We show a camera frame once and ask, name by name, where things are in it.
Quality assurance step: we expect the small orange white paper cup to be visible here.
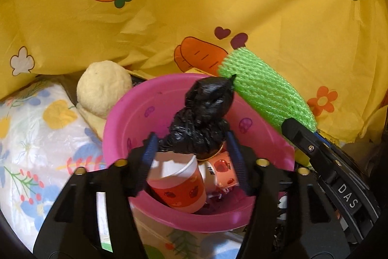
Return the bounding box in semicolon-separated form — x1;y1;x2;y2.
199;150;239;195

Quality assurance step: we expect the large orange apple paper cup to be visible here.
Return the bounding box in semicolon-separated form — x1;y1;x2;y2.
147;151;207;214

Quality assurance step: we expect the black plastic bag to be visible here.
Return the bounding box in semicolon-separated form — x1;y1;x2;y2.
159;75;235;155

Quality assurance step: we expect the green foam net sleeve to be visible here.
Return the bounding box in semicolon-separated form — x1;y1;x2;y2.
218;47;317;132

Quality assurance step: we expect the pink plastic bucket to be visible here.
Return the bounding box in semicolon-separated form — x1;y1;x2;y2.
103;73;295;233

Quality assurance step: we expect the floral plastic bed cover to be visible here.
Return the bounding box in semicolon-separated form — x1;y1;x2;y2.
1;81;242;258

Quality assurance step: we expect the cream round plush toy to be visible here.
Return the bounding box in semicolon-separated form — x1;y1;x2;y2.
76;60;133;139

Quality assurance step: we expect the yellow carrot print curtain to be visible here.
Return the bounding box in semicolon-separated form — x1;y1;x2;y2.
1;0;387;142

